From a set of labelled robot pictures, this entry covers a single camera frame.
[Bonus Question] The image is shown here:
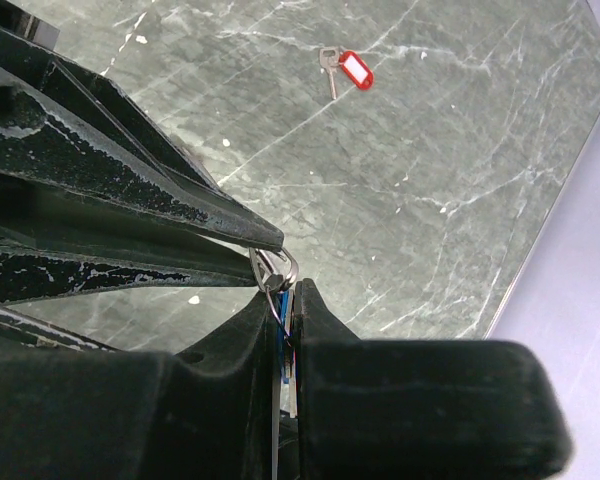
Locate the silver keyring with clips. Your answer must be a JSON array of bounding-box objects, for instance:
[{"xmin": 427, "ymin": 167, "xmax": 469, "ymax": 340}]
[{"xmin": 248, "ymin": 248, "xmax": 299, "ymax": 329}]

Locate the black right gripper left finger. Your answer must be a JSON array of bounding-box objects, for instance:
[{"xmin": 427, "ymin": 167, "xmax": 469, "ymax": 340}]
[{"xmin": 0, "ymin": 295, "xmax": 279, "ymax": 479}]

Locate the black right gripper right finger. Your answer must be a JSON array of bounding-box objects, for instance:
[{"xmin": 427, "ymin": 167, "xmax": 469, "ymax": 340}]
[{"xmin": 296, "ymin": 279, "xmax": 573, "ymax": 479}]

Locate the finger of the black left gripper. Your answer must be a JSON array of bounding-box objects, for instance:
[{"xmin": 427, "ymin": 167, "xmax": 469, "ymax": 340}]
[
  {"xmin": 0, "ymin": 222, "xmax": 256, "ymax": 305},
  {"xmin": 0, "ymin": 26, "xmax": 284, "ymax": 250}
]

